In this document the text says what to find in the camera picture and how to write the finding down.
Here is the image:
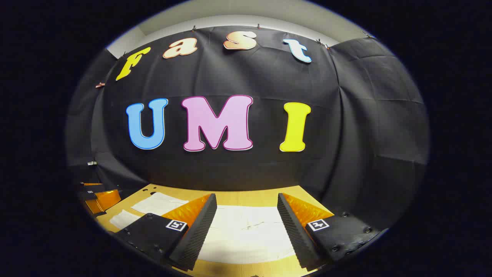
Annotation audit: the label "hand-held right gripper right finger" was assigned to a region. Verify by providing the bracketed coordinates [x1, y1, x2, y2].
[277, 192, 382, 270]

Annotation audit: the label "white jeans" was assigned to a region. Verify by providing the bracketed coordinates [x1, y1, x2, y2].
[110, 192, 305, 264]

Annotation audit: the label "black backdrop cloth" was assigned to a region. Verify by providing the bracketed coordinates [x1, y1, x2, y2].
[65, 25, 430, 231]

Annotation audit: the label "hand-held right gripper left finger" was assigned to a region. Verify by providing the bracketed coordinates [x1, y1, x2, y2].
[115, 193, 218, 271]

